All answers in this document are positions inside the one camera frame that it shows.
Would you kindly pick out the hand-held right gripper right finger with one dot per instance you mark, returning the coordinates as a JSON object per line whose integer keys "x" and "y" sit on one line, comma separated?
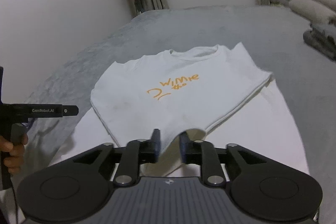
{"x": 183, "y": 148}

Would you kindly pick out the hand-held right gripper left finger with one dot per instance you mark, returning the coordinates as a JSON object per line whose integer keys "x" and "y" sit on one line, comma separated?
{"x": 157, "y": 146}

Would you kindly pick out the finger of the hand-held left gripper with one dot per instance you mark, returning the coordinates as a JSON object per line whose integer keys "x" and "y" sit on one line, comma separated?
{"x": 71, "y": 110}

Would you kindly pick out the white t-shirt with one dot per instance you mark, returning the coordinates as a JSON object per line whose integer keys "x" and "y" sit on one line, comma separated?
{"x": 183, "y": 74}

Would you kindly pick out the person's left hand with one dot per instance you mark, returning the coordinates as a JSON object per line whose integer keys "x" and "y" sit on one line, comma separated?
{"x": 15, "y": 158}

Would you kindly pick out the grey bed blanket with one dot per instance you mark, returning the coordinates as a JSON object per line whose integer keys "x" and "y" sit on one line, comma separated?
{"x": 105, "y": 37}

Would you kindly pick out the dark hanging garment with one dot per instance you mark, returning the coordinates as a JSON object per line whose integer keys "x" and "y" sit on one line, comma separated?
{"x": 138, "y": 6}

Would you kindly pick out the grey folded garment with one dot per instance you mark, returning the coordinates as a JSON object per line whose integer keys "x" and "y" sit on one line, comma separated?
{"x": 320, "y": 41}

